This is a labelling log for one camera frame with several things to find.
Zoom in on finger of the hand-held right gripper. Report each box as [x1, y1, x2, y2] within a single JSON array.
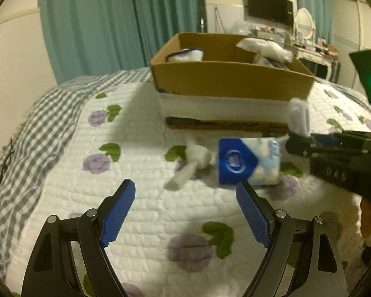
[[289, 131, 371, 147], [285, 143, 371, 162]]

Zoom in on white cloth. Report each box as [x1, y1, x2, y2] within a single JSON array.
[[287, 97, 312, 138]]

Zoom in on white oval mirror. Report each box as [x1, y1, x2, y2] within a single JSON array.
[[295, 8, 316, 41]]

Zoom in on white crumpled plastic bag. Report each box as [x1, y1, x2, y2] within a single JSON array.
[[235, 37, 294, 64]]

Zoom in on white roll with blue rim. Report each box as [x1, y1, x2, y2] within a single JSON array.
[[166, 48, 204, 63]]

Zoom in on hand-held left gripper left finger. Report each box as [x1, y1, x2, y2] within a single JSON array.
[[21, 179, 137, 297]]

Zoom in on white wardrobe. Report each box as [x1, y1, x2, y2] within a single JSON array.
[[330, 0, 371, 92]]

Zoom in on white dressing table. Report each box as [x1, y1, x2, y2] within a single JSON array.
[[284, 33, 341, 82]]

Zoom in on floral white quilt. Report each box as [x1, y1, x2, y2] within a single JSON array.
[[6, 74, 371, 297]]

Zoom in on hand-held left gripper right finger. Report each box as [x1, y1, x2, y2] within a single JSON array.
[[236, 181, 350, 297]]

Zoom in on black wall television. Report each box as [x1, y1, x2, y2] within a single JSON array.
[[247, 0, 294, 27]]

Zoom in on brown cardboard box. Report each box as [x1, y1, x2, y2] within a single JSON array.
[[150, 32, 316, 101]]

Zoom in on white flat box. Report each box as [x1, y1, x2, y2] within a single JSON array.
[[159, 90, 293, 123]]

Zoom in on blue tissue pack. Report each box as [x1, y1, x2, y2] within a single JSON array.
[[217, 136, 282, 186]]

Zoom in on dark flat cardboard box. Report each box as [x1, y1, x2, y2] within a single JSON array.
[[165, 116, 290, 137]]

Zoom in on white towel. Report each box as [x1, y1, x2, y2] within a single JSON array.
[[163, 144, 216, 190]]

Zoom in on person's right hand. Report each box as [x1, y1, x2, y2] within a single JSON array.
[[359, 198, 371, 239]]

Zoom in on grey checked bed sheet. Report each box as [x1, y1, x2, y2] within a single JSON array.
[[0, 67, 153, 282]]

